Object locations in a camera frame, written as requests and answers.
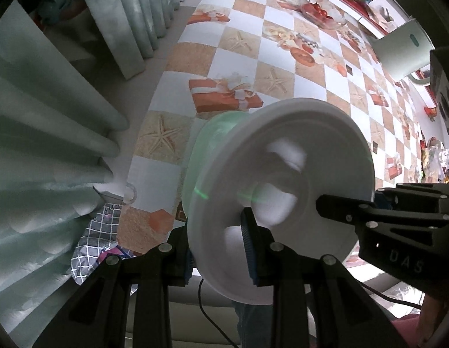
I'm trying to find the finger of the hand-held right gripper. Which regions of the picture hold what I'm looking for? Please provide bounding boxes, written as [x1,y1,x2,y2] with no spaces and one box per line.
[316,193,449,226]
[374,183,449,219]

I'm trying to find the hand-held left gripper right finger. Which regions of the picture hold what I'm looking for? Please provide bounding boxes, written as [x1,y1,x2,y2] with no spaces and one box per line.
[240,208,406,348]

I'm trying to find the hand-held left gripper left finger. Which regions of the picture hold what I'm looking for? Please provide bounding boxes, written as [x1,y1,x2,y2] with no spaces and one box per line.
[32,228,195,348]

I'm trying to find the large white bowl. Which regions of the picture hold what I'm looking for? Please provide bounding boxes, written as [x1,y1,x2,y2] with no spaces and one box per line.
[187,99,376,306]

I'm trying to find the green square bowl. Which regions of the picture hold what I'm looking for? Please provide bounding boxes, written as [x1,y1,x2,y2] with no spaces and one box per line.
[183,112,247,222]

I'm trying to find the pile of colourful packets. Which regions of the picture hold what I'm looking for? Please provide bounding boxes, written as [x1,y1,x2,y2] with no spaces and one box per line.
[418,136,449,185]

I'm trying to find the person's blue jeans leg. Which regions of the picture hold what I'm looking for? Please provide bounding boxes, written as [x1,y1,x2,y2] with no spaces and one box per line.
[233,302,276,348]

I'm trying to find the person's pink clothing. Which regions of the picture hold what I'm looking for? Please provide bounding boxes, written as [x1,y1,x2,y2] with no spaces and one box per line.
[389,315,428,348]

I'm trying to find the grey checked cloth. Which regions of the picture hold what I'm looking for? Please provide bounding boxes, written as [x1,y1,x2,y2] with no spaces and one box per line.
[71,203,138,287]

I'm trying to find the printed checkered tablecloth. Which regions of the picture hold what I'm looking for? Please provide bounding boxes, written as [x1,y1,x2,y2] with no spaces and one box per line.
[117,0,443,283]

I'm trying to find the grey-green curtain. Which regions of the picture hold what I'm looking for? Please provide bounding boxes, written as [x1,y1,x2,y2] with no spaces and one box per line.
[0,0,196,334]

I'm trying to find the cherry tomatoes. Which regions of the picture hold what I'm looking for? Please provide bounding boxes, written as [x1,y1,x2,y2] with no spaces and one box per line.
[304,2,336,26]

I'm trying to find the glass bowl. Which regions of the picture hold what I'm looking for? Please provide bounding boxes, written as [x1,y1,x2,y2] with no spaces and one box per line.
[300,0,347,30]

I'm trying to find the teal object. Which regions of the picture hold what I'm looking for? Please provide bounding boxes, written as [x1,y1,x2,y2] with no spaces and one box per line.
[39,0,87,22]

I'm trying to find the black cable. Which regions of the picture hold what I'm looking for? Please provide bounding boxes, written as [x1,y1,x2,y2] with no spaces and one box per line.
[362,284,424,307]
[198,278,239,348]

